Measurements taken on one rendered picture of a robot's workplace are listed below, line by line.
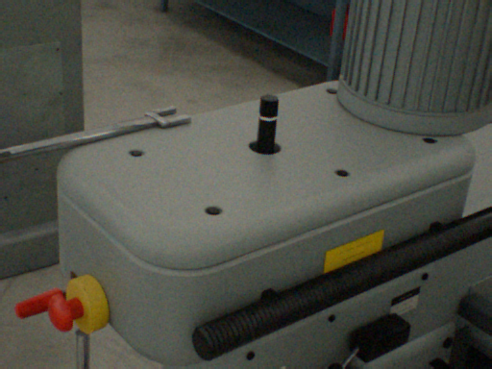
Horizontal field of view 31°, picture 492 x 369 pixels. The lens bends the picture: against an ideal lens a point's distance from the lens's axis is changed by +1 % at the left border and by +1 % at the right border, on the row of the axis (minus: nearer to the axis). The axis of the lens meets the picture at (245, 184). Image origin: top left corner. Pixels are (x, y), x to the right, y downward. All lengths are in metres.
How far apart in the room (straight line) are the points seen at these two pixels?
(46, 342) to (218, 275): 2.88
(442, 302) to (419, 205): 0.23
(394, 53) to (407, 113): 0.08
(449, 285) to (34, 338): 2.70
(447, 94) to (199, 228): 0.37
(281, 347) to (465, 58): 0.39
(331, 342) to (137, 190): 0.31
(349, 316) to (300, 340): 0.08
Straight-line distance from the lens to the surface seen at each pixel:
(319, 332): 1.02
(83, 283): 0.93
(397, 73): 1.05
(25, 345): 3.69
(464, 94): 1.07
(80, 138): 0.98
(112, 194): 0.88
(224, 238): 0.83
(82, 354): 1.61
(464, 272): 1.22
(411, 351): 1.21
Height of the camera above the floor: 2.33
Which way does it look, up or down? 29 degrees down
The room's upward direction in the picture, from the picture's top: 5 degrees clockwise
